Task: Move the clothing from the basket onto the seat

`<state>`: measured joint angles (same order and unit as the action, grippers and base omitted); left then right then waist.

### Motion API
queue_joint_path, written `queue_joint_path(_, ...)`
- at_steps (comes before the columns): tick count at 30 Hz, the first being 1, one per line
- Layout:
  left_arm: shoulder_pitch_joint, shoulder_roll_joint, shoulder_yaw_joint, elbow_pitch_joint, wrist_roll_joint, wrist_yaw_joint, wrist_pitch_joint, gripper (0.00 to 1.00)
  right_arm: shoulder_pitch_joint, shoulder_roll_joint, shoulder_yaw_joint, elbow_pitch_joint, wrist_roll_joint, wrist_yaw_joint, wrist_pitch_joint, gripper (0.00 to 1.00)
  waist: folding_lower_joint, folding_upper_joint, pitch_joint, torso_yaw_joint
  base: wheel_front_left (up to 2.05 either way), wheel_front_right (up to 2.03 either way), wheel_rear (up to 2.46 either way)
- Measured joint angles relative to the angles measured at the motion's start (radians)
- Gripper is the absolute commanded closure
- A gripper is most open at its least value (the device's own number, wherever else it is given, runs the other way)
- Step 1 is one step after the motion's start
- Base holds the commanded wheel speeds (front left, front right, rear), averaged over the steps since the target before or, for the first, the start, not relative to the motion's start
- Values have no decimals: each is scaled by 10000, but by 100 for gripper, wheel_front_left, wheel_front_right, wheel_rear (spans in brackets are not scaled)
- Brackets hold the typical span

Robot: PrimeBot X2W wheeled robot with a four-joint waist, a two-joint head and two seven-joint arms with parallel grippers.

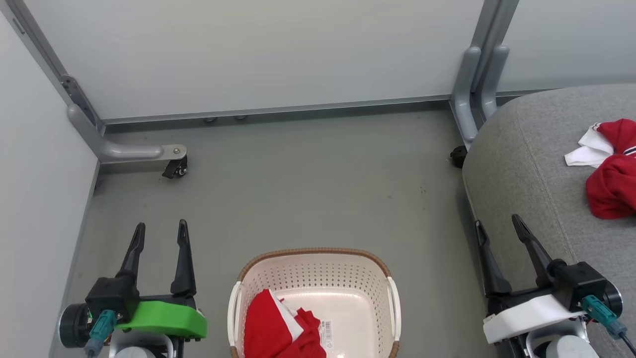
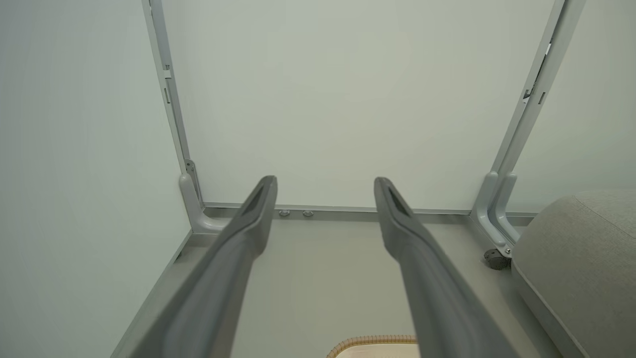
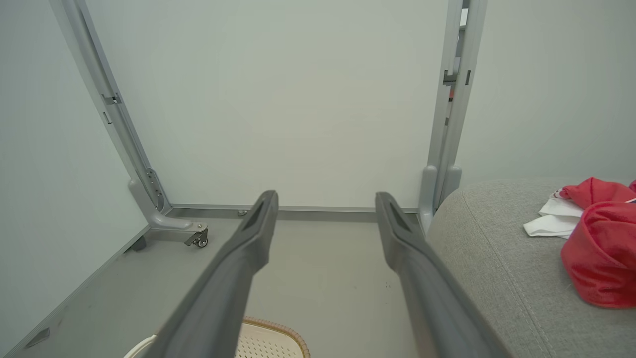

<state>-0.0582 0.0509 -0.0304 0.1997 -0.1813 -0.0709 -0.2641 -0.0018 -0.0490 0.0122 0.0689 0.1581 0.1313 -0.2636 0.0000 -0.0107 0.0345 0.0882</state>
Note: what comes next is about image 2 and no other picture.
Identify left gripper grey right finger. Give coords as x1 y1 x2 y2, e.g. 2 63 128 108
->
373 177 521 358

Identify grey curved partition foot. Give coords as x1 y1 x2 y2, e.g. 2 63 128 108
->
489 172 523 245
469 171 515 258

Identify small black caster wheel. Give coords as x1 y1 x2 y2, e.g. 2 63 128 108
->
483 248 511 271

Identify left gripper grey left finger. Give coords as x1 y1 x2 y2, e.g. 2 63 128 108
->
130 175 278 358

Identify grey fabric sofa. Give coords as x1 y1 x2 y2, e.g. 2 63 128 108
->
510 188 636 358

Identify grey double partition post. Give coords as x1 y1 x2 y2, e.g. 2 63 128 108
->
489 0 588 176

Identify grey partition post with bracket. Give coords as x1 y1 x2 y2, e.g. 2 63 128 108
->
141 0 205 209

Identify grey partition bottom rail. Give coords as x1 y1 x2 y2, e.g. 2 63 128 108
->
203 201 538 223

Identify long grey partition foot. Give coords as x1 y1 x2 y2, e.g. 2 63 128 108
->
178 172 228 235

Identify white laundry basket brown rim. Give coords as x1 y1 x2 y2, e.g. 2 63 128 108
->
326 335 421 358

